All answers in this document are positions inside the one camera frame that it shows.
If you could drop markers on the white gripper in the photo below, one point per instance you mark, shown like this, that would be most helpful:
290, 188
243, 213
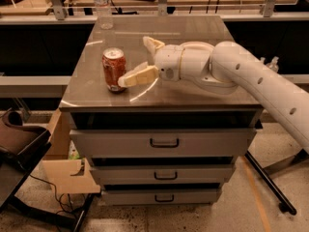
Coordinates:
168, 63

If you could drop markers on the red coke can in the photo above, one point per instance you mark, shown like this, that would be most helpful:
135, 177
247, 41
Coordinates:
114, 66

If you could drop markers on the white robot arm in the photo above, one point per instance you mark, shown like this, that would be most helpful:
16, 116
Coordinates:
221, 69

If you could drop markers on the clear plastic water bottle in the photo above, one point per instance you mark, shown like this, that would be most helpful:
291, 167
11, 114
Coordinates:
104, 14

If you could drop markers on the right clear sanitizer bottle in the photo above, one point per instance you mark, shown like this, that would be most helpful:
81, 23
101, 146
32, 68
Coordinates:
273, 64

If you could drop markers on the grey drawer cabinet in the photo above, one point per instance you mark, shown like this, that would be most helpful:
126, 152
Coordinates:
162, 105

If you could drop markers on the top grey drawer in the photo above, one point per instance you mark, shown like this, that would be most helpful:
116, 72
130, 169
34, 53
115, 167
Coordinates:
162, 143

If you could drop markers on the grey drawer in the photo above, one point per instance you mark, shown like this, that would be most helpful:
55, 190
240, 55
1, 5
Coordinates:
161, 196
162, 174
162, 143

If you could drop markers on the middle grey drawer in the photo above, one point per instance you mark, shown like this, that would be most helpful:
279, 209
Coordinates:
162, 174

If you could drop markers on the bottom grey drawer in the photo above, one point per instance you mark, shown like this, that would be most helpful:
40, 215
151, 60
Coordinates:
161, 196

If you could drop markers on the open cardboard box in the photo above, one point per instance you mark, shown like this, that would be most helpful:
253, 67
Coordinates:
68, 172

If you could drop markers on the dark brown chair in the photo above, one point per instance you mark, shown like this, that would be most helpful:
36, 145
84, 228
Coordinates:
21, 149

